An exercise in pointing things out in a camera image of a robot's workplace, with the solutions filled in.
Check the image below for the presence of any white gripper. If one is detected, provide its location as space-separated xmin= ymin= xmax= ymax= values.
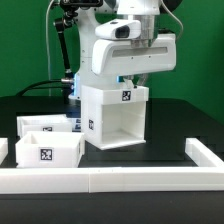
xmin=92 ymin=34 xmax=176 ymax=89

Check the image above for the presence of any white drawer cabinet frame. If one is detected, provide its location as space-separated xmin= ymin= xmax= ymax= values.
xmin=81 ymin=84 xmax=149 ymax=150

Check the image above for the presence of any white front drawer box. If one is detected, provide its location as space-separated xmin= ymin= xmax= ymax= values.
xmin=15 ymin=131 xmax=85 ymax=168

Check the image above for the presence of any white drawer box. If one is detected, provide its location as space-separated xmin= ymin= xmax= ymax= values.
xmin=15 ymin=131 xmax=85 ymax=168
xmin=17 ymin=114 xmax=72 ymax=137

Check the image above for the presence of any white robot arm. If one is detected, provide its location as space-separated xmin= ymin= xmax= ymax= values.
xmin=72 ymin=0 xmax=183 ymax=100

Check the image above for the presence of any white rear drawer box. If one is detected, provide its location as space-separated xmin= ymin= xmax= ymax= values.
xmin=17 ymin=114 xmax=72 ymax=137

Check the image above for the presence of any marker tag sheet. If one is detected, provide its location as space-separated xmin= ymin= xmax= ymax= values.
xmin=69 ymin=118 xmax=81 ymax=132

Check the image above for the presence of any white left fence block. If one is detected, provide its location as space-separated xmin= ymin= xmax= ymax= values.
xmin=0 ymin=138 xmax=8 ymax=165

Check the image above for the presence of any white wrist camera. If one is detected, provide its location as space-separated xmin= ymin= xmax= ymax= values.
xmin=95 ymin=19 xmax=141 ymax=40

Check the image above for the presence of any black cable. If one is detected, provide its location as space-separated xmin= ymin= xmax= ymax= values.
xmin=15 ymin=78 xmax=75 ymax=97

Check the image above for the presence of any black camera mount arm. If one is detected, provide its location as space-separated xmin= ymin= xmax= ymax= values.
xmin=53 ymin=0 xmax=103 ymax=84

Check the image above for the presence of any white right fence rail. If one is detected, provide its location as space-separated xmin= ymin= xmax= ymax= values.
xmin=185 ymin=138 xmax=224 ymax=168

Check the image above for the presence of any white fence rail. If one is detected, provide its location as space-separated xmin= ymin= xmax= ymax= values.
xmin=0 ymin=167 xmax=224 ymax=194
xmin=185 ymin=138 xmax=224 ymax=168

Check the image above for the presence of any white front fence rail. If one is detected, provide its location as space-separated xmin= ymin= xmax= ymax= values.
xmin=0 ymin=167 xmax=224 ymax=194

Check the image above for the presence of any grey thin cable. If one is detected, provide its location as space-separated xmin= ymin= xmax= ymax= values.
xmin=45 ymin=0 xmax=56 ymax=97

